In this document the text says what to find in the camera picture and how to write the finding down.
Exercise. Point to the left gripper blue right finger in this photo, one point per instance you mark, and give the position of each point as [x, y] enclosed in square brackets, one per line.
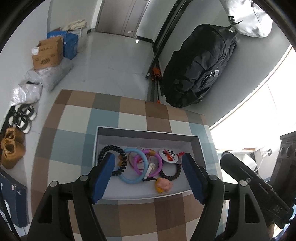
[195, 177]

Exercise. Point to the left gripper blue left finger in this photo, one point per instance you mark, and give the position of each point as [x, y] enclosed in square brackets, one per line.
[100, 176]

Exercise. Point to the white China flag badge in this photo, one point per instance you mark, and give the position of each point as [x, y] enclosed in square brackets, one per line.
[168, 156]

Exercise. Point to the clear ring red top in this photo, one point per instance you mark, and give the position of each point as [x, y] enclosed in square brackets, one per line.
[180, 157]

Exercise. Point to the grey open cardboard box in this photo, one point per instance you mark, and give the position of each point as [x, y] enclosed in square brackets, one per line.
[143, 161]

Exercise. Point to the checkered tablecloth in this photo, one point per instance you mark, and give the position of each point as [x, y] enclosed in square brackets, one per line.
[75, 125]

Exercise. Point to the navy Jordan shoe box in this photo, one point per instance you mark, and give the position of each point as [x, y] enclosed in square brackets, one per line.
[15, 195]

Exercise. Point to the tan boots pair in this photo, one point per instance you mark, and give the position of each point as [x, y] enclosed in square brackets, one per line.
[12, 147]

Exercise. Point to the black white sandals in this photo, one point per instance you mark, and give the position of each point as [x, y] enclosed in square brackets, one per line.
[21, 116]

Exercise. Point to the black backpack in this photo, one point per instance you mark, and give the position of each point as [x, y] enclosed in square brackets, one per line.
[194, 68]

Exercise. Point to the grey plastic mailer bag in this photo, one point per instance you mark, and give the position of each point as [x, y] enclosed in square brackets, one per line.
[49, 77]

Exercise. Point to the white plastic bag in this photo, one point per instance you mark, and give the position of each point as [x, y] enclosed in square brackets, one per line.
[26, 94]

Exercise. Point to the brown cardboard box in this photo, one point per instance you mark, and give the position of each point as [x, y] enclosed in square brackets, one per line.
[48, 53]

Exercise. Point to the blue cardboard box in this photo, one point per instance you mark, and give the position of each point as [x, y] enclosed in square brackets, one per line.
[70, 43]

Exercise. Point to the beige tote bag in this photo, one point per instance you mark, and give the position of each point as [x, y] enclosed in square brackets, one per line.
[75, 25]

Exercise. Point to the grey door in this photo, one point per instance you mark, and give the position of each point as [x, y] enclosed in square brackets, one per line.
[121, 17]

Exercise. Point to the white hanging bag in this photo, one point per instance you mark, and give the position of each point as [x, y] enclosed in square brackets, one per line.
[247, 18]

